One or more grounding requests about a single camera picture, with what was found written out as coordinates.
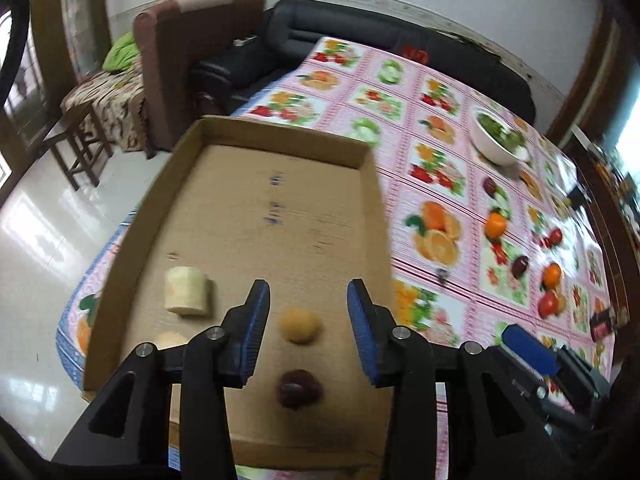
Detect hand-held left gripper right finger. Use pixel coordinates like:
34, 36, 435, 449
346, 279, 577, 480

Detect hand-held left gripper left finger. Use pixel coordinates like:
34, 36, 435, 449
52, 280, 272, 480

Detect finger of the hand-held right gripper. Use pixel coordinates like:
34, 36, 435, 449
501, 324, 560, 377

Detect tan round fruit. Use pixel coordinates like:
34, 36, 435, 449
279, 308, 320, 345

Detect red tomato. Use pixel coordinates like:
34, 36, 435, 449
537, 291, 560, 318

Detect shallow cardboard box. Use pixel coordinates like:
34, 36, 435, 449
82, 115, 396, 471

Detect dark box with red label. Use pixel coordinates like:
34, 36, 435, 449
590, 310, 616, 343

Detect pale yellow cylinder fruit piece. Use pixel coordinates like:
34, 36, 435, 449
164, 266, 212, 317

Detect wooden cabinet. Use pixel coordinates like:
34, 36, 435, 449
565, 130, 640, 361

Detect white bowl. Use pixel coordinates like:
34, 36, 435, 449
467, 105, 532, 167

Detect green leafy vegetables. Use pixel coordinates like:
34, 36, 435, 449
477, 112, 526, 151

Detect fruit print pink tablecloth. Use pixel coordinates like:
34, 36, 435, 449
55, 35, 617, 480

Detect wooden stool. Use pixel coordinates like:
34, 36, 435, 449
42, 105, 113, 191

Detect brown patterned blanket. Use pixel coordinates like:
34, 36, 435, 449
60, 57, 151, 153

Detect red item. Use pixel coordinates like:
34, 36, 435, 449
400, 44, 431, 65

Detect black leather sofa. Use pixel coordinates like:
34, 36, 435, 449
192, 0, 536, 121

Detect brown armchair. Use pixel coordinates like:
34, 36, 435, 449
132, 0, 266, 153

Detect green cushion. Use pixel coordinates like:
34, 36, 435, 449
102, 32, 143, 72

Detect wooden glass door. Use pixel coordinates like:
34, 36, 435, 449
27, 0, 111, 86

